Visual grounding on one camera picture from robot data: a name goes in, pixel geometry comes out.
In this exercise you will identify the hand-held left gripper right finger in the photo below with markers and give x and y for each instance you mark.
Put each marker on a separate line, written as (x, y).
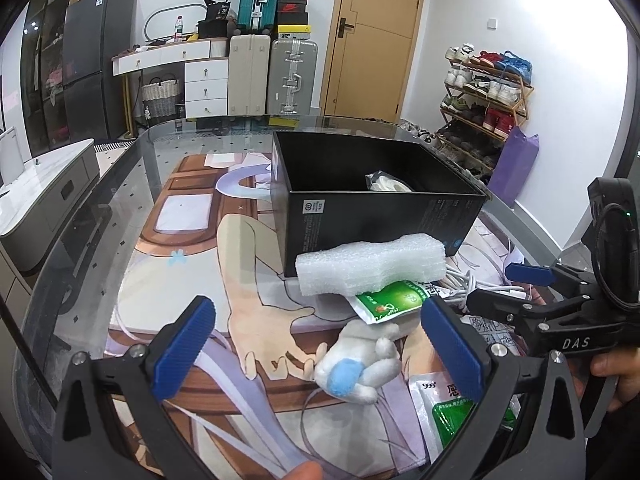
(450, 350)

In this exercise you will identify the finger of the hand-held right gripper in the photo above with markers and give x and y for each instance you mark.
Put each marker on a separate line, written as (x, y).
(500, 305)
(527, 273)

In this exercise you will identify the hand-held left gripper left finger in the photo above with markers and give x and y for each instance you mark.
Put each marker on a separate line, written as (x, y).
(182, 345)

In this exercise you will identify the green white medicine packet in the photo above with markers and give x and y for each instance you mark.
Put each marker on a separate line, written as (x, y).
(430, 400)
(395, 302)

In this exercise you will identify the white plush toy blue patch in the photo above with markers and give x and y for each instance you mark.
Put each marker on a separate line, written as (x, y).
(350, 350)

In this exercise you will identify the white foam block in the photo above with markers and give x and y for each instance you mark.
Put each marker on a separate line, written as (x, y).
(370, 265)

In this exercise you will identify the black cardboard box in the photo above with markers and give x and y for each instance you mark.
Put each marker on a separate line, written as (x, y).
(350, 215)

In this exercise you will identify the person's right hand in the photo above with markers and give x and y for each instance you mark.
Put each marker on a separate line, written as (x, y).
(627, 375)

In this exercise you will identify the person's left hand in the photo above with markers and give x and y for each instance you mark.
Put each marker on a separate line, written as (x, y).
(300, 472)

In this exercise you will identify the printed cartoon table mat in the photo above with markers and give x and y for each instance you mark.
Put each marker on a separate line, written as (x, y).
(200, 270)

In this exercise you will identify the purple bag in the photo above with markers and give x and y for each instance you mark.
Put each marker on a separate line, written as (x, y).
(517, 170)

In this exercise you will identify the plastic-wrapped white roll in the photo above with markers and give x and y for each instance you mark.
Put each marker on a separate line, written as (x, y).
(387, 182)

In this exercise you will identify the scattered white sneakers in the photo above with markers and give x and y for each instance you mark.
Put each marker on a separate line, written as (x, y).
(422, 134)

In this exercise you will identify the wooden shoe rack with shoes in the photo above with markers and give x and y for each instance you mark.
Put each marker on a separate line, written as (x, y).
(480, 90)

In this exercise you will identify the grey white sideboard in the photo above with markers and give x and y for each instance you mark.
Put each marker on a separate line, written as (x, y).
(50, 185)

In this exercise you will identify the wicker basket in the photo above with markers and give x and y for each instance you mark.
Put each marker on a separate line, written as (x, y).
(161, 97)

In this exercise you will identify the wooden door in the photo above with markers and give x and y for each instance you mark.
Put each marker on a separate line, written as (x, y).
(375, 60)

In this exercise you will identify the white desk with drawers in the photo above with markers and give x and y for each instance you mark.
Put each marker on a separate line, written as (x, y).
(205, 80)

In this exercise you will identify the beige suitcase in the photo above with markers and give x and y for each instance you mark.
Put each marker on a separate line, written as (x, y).
(249, 75)

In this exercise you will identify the silver suitcase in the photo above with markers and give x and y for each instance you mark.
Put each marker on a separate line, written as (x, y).
(292, 77)

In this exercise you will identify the dark grey refrigerator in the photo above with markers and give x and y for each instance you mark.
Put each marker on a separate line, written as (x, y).
(95, 60)

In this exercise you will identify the glass-door display cabinet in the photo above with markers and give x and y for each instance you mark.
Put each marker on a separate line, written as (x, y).
(50, 60)

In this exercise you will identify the clear water bottle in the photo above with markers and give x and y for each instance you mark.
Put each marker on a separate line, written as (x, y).
(178, 30)

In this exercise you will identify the black storage box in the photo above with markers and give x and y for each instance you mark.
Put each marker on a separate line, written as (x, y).
(212, 29)

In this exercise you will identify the black paper bag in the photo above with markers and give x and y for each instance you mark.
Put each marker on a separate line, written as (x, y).
(217, 10)

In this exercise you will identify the black shoe box red logo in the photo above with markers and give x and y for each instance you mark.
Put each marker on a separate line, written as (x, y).
(292, 8)

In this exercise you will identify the curved metal tube frame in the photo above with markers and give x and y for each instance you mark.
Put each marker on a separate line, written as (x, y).
(172, 6)

